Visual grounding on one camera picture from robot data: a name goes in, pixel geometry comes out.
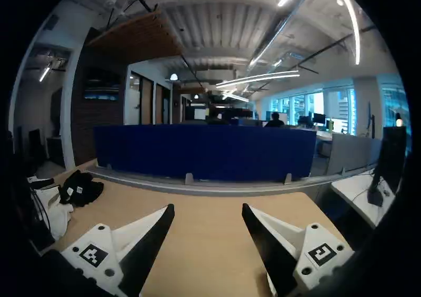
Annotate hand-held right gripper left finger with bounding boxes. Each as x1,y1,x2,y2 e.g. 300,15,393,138
61,203,175,297

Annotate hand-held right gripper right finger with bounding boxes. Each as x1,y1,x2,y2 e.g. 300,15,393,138
242,203,355,297

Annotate heap of black towels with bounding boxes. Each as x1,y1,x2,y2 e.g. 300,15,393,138
58,170,105,208

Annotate heap of white towels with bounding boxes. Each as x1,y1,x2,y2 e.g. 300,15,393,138
27,175,76,242

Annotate white desk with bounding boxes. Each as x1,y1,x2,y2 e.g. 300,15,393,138
330,169,397,229

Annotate grey desk screen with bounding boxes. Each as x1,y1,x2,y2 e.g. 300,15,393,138
328,132,383,175

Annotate blue desk screen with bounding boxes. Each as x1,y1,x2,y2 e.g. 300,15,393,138
81,124,379,193

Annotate black computer monitor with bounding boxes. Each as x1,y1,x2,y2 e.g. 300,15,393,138
367,125,407,207

